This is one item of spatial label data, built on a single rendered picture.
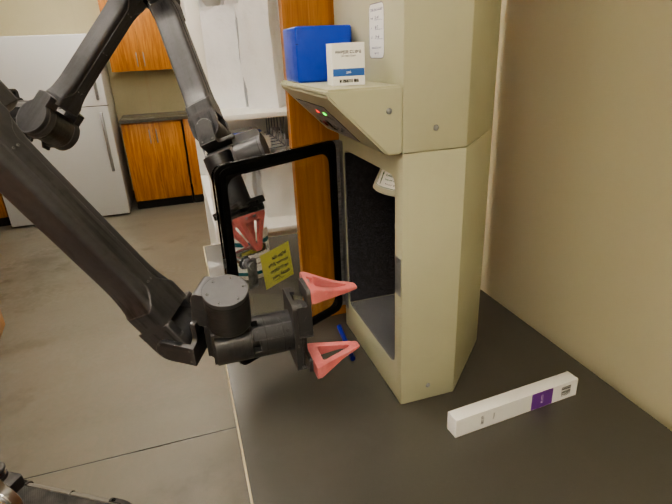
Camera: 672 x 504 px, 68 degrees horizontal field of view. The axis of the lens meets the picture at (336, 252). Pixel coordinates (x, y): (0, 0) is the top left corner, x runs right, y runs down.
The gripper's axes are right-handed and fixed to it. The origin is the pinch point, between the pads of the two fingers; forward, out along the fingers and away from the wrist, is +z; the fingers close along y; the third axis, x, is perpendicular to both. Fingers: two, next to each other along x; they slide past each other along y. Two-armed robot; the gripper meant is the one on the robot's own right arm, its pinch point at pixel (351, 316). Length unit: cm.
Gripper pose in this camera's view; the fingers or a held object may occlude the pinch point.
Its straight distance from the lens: 72.4
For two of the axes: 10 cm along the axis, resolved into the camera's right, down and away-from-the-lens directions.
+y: -0.5, -9.2, -3.8
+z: 9.5, -1.6, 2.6
